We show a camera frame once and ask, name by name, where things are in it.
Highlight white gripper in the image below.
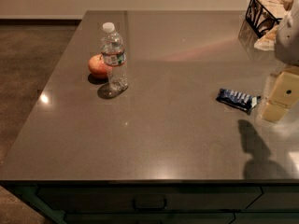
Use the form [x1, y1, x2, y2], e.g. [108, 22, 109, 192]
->
[262, 0, 299, 122]

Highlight blue rxbar blueberry wrapper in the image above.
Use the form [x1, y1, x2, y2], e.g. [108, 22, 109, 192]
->
[216, 89, 261, 113]

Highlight clear plastic water bottle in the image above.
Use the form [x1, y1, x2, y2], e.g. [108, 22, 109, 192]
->
[101, 22, 128, 92]

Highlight red apple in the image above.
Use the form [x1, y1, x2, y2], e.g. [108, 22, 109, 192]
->
[88, 54, 107, 79]

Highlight dark cabinet drawer with handle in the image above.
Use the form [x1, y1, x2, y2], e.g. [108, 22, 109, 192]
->
[37, 186, 262, 213]

